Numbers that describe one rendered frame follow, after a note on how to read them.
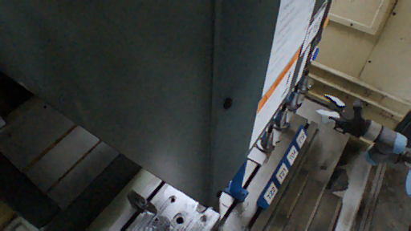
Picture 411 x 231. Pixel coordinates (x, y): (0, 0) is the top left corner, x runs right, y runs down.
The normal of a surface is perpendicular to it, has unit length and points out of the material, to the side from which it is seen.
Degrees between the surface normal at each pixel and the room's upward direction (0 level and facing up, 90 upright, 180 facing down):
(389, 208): 0
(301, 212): 8
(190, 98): 90
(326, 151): 24
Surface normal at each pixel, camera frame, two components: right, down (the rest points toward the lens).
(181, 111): -0.55, 0.65
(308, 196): 0.07, -0.71
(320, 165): -0.22, -0.31
